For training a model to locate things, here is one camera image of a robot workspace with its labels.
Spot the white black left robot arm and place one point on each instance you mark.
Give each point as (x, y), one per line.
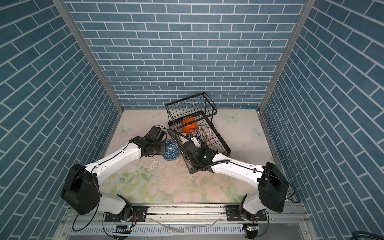
(81, 189)

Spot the aluminium left corner post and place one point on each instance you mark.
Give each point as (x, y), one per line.
(81, 41)

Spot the aluminium right corner post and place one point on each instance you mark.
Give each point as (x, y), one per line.
(287, 51)

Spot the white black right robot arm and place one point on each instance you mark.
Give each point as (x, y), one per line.
(270, 185)

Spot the aluminium corner post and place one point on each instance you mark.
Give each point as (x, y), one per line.
(81, 41)
(287, 51)

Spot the orange patterned cream bowl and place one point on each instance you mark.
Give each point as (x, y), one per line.
(196, 134)

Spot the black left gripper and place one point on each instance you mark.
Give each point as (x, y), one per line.
(163, 151)

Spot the orange plastic bowl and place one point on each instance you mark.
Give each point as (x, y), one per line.
(189, 124)

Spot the blue white patterned bowl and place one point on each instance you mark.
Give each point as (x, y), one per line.
(172, 151)

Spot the black wire dish rack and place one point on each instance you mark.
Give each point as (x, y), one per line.
(202, 108)

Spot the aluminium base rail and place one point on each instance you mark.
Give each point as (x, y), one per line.
(217, 221)

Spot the plain cream white bowl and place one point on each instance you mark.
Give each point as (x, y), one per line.
(194, 140)

